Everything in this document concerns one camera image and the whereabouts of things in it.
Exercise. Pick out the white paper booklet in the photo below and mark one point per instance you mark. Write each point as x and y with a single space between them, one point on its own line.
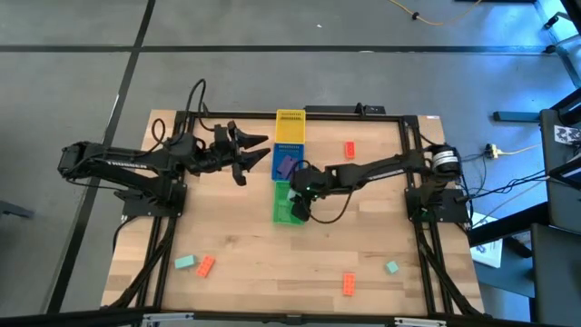
488 252

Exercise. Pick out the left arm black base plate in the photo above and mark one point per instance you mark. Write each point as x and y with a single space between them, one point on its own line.
150 206

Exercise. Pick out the orange studded building block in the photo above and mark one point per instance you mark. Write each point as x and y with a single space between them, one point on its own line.
349 150
349 284
205 266

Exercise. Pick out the yellow plastic basket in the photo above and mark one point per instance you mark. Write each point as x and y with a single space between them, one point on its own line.
290 131

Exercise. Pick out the black desk with monitor pole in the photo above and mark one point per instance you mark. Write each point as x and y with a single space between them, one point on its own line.
563 204

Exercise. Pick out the mint green block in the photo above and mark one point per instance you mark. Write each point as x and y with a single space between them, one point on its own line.
392 267
291 196
185 262

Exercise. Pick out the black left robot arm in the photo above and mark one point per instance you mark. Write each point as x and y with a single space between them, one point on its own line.
113 163

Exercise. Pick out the purple rectangular block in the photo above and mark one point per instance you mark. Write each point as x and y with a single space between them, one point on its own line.
287 166

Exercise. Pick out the green plastic basket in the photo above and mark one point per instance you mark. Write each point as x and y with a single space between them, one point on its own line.
281 213

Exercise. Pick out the yellow power plug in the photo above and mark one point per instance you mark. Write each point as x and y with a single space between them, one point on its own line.
491 151

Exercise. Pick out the blue plastic basket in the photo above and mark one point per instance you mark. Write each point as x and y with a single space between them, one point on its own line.
278 150

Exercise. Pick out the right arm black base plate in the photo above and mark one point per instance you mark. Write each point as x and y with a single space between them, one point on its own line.
449 209

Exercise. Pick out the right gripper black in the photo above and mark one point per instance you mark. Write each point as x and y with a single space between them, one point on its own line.
311 181

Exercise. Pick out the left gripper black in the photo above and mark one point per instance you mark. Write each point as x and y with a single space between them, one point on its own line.
213 156

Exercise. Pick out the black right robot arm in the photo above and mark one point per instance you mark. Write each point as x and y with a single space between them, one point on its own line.
377 170

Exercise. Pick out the flat black box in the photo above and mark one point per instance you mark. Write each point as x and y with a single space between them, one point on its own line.
345 109

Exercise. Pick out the black and white marker sheet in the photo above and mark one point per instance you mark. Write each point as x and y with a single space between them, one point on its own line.
567 135

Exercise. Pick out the black aluminium table frame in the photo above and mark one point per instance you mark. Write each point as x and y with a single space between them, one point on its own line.
363 117

